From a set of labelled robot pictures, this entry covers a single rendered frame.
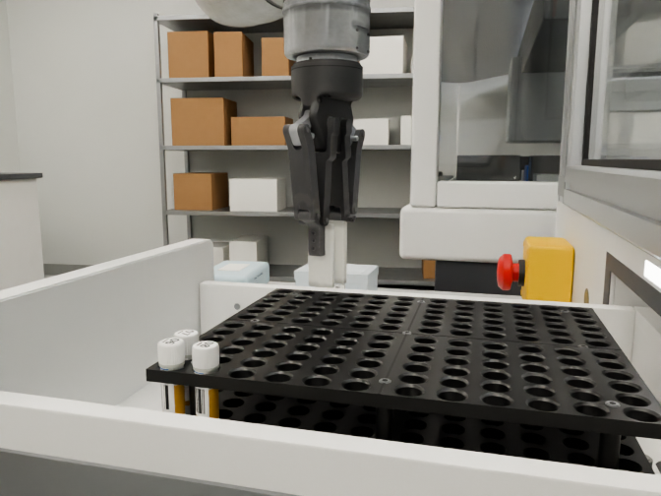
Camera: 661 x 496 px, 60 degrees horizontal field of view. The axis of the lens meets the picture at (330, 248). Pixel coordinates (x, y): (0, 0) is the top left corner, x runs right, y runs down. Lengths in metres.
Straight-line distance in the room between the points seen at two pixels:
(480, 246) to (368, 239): 3.45
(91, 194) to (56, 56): 1.14
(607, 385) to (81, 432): 0.22
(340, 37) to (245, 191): 3.64
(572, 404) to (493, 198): 0.88
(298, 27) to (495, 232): 0.65
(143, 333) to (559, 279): 0.40
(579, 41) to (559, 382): 0.50
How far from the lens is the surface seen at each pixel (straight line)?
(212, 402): 0.28
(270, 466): 0.23
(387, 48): 4.09
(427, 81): 1.13
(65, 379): 0.37
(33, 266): 4.51
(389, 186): 4.50
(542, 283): 0.62
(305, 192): 0.58
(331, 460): 0.22
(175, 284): 0.47
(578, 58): 0.72
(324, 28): 0.59
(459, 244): 1.13
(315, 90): 0.59
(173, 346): 0.28
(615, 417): 0.25
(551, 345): 0.33
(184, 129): 4.37
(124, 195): 5.09
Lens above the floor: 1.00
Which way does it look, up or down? 9 degrees down
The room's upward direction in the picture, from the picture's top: straight up
